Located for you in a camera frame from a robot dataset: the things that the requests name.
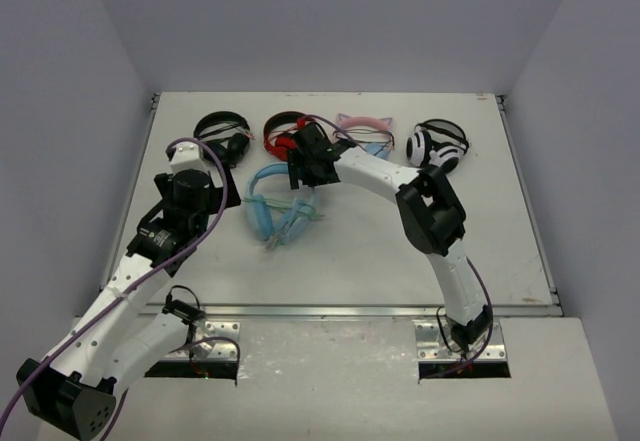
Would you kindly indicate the white black headphones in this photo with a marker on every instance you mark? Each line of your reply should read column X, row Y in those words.
column 437, row 142

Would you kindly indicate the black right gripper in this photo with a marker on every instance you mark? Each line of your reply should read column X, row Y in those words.
column 299, row 161

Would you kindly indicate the aluminium table rail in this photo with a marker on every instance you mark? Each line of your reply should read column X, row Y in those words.
column 364, row 311

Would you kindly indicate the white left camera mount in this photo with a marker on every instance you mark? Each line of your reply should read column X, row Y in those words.
column 186, row 156

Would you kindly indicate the red black headphones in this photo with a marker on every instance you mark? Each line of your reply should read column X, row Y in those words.
column 278, row 133

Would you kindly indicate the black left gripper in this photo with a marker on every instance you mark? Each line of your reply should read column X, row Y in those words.
column 230, row 193

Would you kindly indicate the right metal mounting bracket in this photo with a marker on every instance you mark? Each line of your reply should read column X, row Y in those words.
column 434, row 345

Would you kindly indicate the left metal mounting bracket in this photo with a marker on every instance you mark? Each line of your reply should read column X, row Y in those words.
column 215, row 340

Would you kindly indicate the metal mounting bracket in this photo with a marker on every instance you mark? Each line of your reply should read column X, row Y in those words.
column 215, row 340
column 434, row 345

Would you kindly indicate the light blue headphones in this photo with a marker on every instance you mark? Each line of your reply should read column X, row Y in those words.
column 278, row 222

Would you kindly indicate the pink blue cat-ear headphones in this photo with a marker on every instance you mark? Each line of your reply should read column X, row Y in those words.
column 374, row 134

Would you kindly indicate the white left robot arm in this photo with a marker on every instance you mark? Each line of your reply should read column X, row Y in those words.
column 79, row 386

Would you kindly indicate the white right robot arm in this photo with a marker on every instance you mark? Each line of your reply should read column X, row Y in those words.
column 431, row 215

